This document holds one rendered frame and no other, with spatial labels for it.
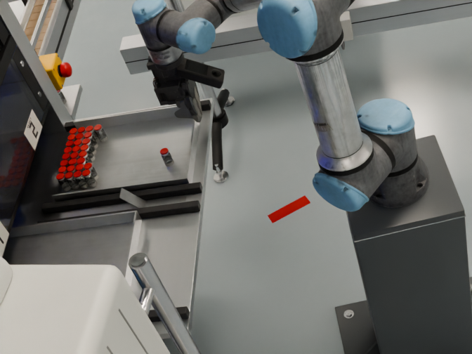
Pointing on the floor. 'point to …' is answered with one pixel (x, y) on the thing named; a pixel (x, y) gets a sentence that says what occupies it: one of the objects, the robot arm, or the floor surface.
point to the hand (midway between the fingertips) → (200, 116)
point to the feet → (220, 136)
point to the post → (57, 120)
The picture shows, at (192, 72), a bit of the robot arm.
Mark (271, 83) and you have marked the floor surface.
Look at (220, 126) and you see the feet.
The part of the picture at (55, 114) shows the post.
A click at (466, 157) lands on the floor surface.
